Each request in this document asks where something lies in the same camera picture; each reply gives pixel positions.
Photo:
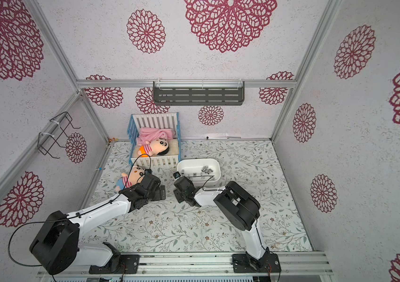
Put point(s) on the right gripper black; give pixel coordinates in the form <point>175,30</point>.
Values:
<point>179,181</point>

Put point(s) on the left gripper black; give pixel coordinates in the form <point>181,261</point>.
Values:
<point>158,196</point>

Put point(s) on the white plastic storage box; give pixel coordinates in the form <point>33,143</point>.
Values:
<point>192,169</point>

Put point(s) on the large chrome socket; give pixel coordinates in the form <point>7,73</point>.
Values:
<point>207,170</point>

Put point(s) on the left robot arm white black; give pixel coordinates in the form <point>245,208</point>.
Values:
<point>58,245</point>

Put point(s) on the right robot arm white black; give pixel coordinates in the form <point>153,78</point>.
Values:
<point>237,205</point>

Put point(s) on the plush doll on table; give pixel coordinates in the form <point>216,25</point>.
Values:
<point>133,177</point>

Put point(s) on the plush doll in crib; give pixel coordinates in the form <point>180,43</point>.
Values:
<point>157,147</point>

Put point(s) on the blue white toy crib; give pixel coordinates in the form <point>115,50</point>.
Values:
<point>160,121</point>

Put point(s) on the pink blanket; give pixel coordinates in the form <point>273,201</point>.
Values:
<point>150,134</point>

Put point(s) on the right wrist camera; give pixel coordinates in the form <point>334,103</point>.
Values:
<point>177,175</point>

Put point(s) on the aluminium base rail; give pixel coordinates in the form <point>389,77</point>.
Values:
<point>307,266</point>

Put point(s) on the grey wall shelf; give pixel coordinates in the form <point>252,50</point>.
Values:
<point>202,96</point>

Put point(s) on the black wire wall rack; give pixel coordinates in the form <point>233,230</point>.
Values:
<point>47,140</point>

